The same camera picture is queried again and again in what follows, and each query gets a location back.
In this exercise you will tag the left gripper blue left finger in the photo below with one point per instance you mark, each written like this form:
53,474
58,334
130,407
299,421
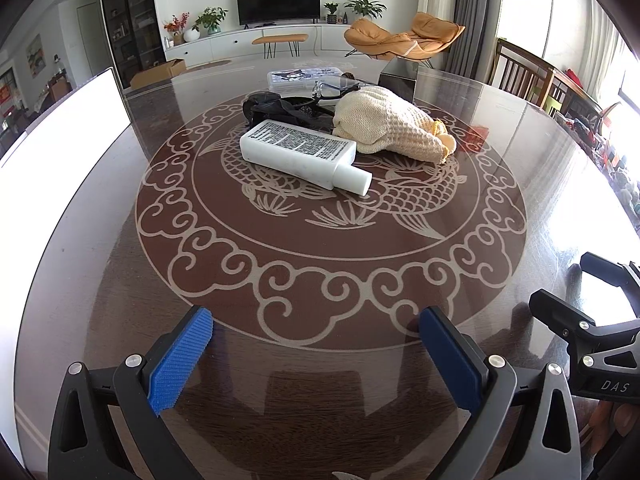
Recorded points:
84,442

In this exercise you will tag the cream knit glove yellow cuff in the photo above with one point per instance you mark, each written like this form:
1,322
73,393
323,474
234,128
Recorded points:
378,120

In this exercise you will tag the dark glass display cabinet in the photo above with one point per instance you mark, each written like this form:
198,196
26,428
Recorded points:
133,35

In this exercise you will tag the white lotion bottle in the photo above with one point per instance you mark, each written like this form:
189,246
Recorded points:
319,158

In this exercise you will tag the black bow hair claw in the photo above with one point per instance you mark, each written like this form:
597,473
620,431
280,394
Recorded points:
293,110

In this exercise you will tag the green potted plant right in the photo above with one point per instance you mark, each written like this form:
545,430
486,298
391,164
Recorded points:
372,9

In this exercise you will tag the green potted plant left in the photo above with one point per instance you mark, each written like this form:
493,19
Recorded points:
210,19

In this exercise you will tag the wooden dining chair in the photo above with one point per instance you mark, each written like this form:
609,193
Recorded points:
519,72

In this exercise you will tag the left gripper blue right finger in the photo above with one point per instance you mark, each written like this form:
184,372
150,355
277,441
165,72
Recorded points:
544,443

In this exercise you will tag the brown cardboard box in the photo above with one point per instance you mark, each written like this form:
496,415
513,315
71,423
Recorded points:
158,73

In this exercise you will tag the orange lounge chair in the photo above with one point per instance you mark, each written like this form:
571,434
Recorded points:
426,37

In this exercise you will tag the red flower vase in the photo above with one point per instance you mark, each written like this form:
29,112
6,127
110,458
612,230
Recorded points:
176,27

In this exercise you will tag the black television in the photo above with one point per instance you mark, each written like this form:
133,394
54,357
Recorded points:
267,11

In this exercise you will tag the green potted plant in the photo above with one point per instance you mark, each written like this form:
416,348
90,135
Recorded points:
372,9
210,19

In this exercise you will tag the black cardboard box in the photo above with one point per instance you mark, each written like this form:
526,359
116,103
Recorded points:
400,76

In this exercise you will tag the wooden bench hairpin legs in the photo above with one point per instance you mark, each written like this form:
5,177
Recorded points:
271,43

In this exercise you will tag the grey curtain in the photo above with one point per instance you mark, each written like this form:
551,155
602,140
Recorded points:
470,56

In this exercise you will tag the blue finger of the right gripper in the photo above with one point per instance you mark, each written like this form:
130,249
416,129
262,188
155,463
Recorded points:
621,275
561,318

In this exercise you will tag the white tv cabinet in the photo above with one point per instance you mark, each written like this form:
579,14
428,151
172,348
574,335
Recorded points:
238,43

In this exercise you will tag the clear plastic storage box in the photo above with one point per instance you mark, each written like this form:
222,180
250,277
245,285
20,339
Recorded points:
299,81

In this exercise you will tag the person's right hand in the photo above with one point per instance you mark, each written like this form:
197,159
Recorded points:
606,418

